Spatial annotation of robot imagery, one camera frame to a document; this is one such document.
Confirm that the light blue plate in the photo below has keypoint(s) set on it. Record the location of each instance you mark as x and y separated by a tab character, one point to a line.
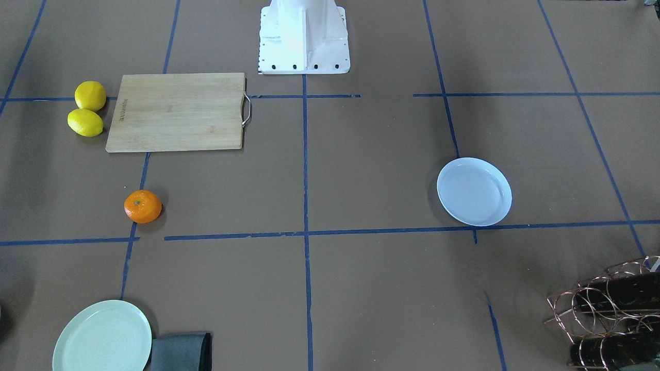
474	192

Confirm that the orange mandarin fruit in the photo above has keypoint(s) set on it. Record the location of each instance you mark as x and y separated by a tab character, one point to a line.
142	206

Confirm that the light green plate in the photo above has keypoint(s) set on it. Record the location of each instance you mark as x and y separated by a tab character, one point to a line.
108	335

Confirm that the bamboo cutting board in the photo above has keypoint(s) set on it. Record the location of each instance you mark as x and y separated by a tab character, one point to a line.
179	112

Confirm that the folded grey cloth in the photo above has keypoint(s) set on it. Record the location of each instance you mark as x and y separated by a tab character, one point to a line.
182	351

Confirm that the lower yellow lemon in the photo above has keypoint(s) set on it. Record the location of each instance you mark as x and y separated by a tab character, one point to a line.
85	122

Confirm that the yellow lemon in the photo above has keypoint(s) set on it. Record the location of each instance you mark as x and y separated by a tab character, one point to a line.
85	122
90	95

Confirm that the upper yellow lemon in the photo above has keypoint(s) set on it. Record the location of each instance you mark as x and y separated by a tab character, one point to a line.
90	95

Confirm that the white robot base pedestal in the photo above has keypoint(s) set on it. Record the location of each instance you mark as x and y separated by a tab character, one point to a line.
303	37

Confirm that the copper wire bottle rack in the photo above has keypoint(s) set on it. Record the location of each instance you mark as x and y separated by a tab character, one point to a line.
612	320

